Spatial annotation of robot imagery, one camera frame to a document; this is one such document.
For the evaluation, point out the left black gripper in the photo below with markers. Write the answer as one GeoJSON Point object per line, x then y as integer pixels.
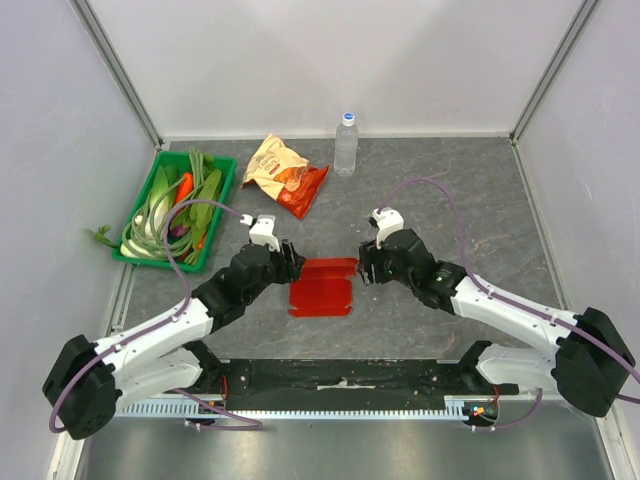
{"type": "Point", "coordinates": [289, 270]}

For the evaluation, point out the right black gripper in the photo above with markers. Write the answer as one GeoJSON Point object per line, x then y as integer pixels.
{"type": "Point", "coordinates": [372, 263]}

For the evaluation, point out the red paper box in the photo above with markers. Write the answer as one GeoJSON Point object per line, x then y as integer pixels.
{"type": "Point", "coordinates": [324, 289]}

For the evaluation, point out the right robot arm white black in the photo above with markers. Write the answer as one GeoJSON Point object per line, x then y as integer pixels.
{"type": "Point", "coordinates": [580, 356]}

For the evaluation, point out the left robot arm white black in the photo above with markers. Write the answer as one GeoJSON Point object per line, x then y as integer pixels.
{"type": "Point", "coordinates": [91, 381]}

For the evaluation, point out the chips bag beige orange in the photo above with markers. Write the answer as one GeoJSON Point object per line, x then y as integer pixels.
{"type": "Point", "coordinates": [285, 176]}

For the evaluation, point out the green leafy vegetable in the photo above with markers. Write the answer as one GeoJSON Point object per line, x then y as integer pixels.
{"type": "Point", "coordinates": [197, 217]}

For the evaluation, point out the clear water bottle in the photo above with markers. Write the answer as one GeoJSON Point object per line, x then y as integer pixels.
{"type": "Point", "coordinates": [346, 144]}

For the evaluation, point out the purple eggplant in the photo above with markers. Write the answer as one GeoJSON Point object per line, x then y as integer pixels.
{"type": "Point", "coordinates": [178, 231]}

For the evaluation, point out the green plastic tray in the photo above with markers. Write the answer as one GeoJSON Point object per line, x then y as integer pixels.
{"type": "Point", "coordinates": [228, 167]}

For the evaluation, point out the orange carrot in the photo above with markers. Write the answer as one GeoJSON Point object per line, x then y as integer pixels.
{"type": "Point", "coordinates": [185, 187]}

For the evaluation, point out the green long beans bundle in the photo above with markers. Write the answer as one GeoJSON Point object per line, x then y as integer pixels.
{"type": "Point", "coordinates": [200, 165]}

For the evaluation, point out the bok choy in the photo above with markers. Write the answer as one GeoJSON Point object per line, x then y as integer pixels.
{"type": "Point", "coordinates": [141, 238]}

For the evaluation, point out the green leaf outside tray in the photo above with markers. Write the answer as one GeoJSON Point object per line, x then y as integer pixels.
{"type": "Point", "coordinates": [100, 235]}

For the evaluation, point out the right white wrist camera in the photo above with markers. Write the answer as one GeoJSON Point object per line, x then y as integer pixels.
{"type": "Point", "coordinates": [386, 221]}

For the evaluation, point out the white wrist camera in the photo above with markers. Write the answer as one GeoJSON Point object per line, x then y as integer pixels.
{"type": "Point", "coordinates": [262, 233]}
{"type": "Point", "coordinates": [386, 221]}

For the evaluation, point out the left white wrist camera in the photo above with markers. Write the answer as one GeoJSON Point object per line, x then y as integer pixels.
{"type": "Point", "coordinates": [262, 233]}

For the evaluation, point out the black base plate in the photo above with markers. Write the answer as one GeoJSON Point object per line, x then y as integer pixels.
{"type": "Point", "coordinates": [345, 384]}

